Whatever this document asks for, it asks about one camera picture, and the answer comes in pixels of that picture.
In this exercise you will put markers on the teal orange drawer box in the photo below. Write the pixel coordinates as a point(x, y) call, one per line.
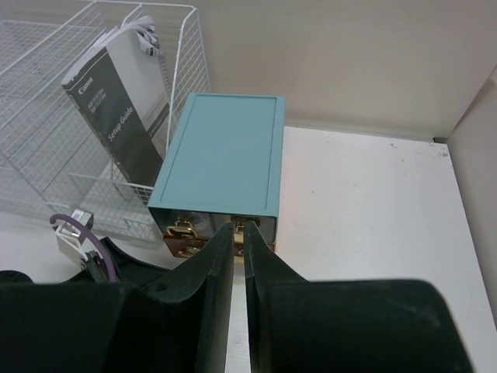
point(223, 165)

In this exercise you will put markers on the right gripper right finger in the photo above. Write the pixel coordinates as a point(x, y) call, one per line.
point(296, 325)

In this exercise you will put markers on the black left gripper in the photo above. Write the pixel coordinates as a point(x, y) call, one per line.
point(116, 264)

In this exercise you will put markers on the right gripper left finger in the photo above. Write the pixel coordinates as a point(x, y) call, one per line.
point(154, 320)

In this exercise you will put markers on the grey spiral setup guide booklet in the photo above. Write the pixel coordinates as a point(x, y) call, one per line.
point(118, 87)

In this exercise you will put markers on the white wire desk organizer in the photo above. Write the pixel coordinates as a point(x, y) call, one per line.
point(51, 161)

